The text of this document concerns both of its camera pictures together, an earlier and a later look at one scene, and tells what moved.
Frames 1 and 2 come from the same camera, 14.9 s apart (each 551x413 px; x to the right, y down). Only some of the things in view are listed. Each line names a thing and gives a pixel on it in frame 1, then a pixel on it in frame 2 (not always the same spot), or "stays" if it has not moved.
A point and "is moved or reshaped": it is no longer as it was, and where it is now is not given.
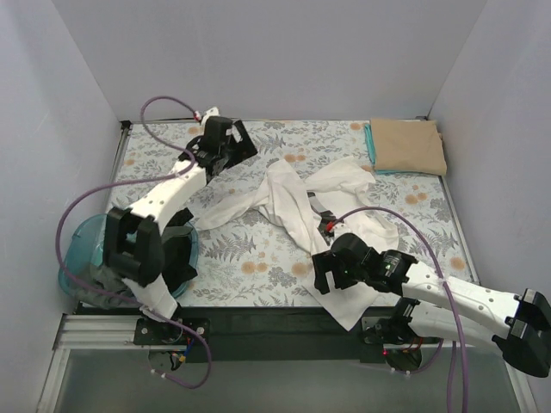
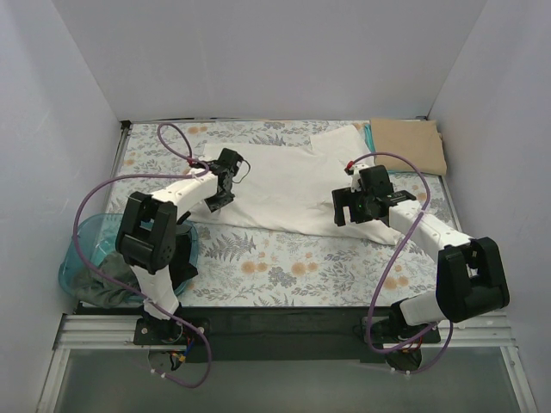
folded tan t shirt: x=408 y=144 stays
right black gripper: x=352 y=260 → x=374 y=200
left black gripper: x=235 y=140 → x=219 y=200
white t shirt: x=283 y=203 is moved or reshaped
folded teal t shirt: x=371 y=151 stays
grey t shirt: x=100 y=276 stays
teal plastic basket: x=83 y=249 stays
